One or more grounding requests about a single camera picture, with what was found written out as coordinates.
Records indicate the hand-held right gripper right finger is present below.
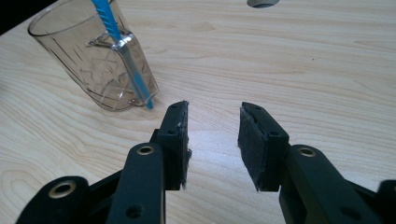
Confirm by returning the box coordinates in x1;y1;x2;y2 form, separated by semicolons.
236;101;291;193

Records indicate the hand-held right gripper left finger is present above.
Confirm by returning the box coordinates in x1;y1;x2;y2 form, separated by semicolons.
156;100;193;191

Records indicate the blue toothbrush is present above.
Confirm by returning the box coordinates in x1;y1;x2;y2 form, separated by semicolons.
90;0;155;110

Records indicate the clear glass mug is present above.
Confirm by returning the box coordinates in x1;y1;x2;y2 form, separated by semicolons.
26;0;161;113

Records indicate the grey table cable grommet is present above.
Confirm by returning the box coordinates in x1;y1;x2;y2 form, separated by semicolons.
246;0;280;9

